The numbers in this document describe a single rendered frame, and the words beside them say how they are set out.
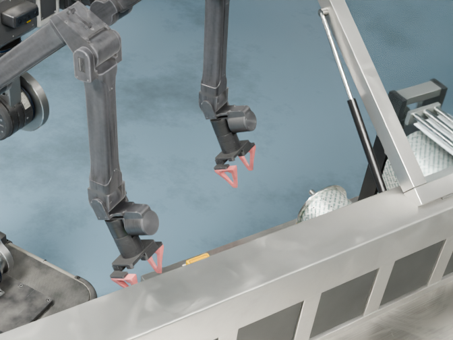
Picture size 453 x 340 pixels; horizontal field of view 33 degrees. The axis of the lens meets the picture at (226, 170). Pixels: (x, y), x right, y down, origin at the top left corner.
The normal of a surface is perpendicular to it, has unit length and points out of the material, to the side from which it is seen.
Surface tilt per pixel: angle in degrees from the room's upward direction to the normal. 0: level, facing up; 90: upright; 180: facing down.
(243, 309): 90
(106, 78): 86
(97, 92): 95
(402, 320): 0
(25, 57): 92
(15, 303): 0
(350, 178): 0
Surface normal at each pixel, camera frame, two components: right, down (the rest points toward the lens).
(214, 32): -0.43, 0.53
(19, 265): 0.11, -0.77
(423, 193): 0.39, -0.31
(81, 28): 0.45, -0.56
